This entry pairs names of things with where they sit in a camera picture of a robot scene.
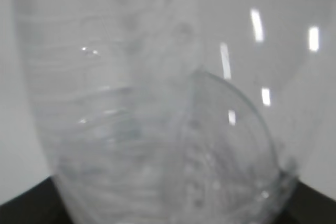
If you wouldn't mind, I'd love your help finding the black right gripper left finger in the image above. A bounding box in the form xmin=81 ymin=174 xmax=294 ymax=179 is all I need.
xmin=1 ymin=177 xmax=73 ymax=224

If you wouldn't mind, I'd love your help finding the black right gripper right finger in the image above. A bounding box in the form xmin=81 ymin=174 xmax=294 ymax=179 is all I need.
xmin=275 ymin=182 xmax=335 ymax=224

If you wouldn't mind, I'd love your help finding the clear water bottle red label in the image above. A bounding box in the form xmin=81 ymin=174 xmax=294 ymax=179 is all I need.
xmin=13 ymin=0 xmax=335 ymax=223

